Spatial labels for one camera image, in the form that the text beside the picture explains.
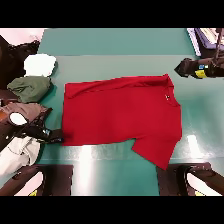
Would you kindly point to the green garment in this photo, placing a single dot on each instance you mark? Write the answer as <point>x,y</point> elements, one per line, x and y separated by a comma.
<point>30,88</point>

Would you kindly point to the beige garment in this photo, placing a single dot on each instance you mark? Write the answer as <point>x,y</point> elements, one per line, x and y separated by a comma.
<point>208,33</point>

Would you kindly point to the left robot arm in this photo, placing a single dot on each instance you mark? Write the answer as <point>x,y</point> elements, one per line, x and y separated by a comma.
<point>18,119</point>

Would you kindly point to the black garment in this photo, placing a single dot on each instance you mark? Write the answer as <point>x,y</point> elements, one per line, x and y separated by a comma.
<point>10,61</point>

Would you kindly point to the dark purple garment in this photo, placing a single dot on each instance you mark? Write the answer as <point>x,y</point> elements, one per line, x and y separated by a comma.
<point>208,46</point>

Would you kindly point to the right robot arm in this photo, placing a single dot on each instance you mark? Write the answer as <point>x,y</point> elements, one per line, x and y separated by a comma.
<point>206,181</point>

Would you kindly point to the red T-shirt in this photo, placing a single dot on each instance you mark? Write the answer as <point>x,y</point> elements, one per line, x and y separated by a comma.
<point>120,113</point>

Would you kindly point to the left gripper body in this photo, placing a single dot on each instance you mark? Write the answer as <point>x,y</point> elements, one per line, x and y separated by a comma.
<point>53,136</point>

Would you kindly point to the brown garment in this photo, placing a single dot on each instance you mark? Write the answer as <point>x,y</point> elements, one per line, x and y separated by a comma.
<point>33,109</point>

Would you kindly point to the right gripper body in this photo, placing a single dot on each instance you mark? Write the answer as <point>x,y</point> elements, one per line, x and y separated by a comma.
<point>186,68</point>

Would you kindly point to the off-white garment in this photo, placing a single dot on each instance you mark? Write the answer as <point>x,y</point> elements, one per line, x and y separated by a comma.
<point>16,154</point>

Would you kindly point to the pale lilac garment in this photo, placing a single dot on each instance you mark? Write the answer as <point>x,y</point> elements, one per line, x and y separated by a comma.
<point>192,40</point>

